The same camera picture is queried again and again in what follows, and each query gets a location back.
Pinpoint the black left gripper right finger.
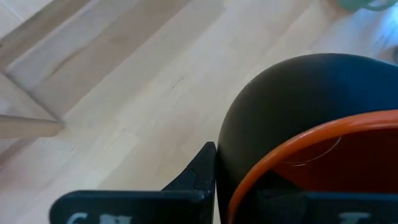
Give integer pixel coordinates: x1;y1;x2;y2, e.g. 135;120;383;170
236;172;398;224

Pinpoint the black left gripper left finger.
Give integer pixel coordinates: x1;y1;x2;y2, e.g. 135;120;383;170
49;141;217;224

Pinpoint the black mug orange inside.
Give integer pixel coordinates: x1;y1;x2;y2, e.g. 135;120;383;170
216;52;398;224

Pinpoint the green mug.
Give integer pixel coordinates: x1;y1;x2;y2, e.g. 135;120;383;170
337;0;398;12

